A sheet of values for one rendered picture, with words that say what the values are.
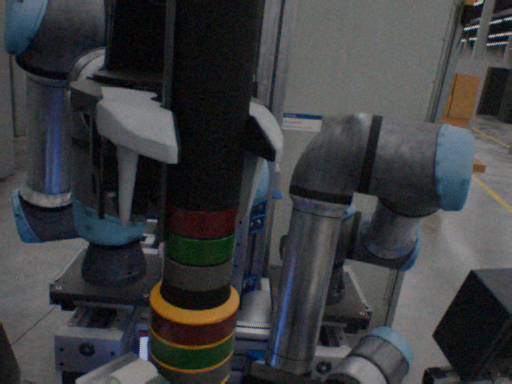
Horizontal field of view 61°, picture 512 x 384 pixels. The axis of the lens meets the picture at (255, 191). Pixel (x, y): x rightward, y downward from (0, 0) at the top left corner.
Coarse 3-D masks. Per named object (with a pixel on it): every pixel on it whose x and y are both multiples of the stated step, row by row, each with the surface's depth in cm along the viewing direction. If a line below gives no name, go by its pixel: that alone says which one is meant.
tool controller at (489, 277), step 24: (480, 288) 77; (504, 288) 76; (456, 312) 83; (480, 312) 77; (504, 312) 72; (432, 336) 89; (456, 336) 83; (480, 336) 77; (504, 336) 74; (456, 360) 83; (480, 360) 78; (504, 360) 79
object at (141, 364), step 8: (136, 360) 20; (144, 360) 20; (120, 368) 20; (128, 368) 20; (136, 368) 20; (144, 368) 20; (152, 368) 20; (112, 376) 19; (120, 376) 19; (128, 376) 19; (136, 376) 19; (144, 376) 19; (152, 376) 20
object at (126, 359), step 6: (126, 354) 21; (132, 354) 21; (114, 360) 20; (120, 360) 20; (126, 360) 20; (132, 360) 21; (102, 366) 20; (108, 366) 20; (114, 366) 20; (120, 366) 20; (90, 372) 20; (96, 372) 20; (102, 372) 20; (108, 372) 20; (156, 372) 20; (78, 378) 19; (84, 378) 19; (90, 378) 19; (96, 378) 19; (102, 378) 19; (108, 378) 19; (156, 378) 20; (162, 378) 20
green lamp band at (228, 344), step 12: (156, 336) 20; (156, 348) 20; (168, 348) 20; (180, 348) 20; (204, 348) 20; (216, 348) 20; (228, 348) 21; (168, 360) 20; (180, 360) 20; (192, 360) 20; (204, 360) 20; (216, 360) 21
